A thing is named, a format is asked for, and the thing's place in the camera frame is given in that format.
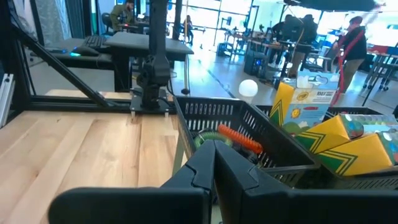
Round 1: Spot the person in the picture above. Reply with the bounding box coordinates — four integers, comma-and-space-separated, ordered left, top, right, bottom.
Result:
269, 14, 295, 65
110, 0, 137, 32
331, 15, 368, 94
287, 14, 318, 78
183, 14, 195, 45

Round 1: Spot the black keyboard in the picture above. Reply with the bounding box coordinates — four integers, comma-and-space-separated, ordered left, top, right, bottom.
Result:
82, 34, 109, 50

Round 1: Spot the silver aluminium bar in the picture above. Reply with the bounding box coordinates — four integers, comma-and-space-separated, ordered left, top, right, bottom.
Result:
0, 73, 16, 128

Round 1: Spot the green spiral coil keychain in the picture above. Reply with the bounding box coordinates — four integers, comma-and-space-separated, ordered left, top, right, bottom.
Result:
193, 130, 233, 149

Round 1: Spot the black computer tower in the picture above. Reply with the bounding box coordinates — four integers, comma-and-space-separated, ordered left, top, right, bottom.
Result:
244, 51, 266, 77

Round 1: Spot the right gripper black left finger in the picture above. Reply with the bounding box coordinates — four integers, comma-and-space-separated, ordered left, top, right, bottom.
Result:
48, 139, 216, 224

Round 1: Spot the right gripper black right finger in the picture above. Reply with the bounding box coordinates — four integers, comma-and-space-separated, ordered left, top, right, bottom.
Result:
214, 140, 398, 224

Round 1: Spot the black aluminium table frame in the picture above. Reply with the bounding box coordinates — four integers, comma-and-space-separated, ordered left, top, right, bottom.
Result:
0, 0, 177, 128

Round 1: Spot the black side table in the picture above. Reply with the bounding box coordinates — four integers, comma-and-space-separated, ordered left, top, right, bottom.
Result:
30, 30, 194, 93

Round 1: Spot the orange spiral coil keychain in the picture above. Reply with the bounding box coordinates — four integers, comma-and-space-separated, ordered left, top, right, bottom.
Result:
217, 124, 264, 155

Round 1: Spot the yellow green crayon box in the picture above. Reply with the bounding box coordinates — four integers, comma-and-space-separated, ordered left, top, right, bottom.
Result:
317, 132, 398, 177
295, 113, 398, 155
269, 70, 340, 135

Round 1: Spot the black computer mouse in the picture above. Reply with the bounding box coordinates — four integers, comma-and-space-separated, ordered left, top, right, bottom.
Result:
70, 45, 101, 57

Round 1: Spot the black plastic mesh basket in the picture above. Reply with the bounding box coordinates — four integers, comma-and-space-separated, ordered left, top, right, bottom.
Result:
172, 95, 322, 188
254, 105, 398, 191

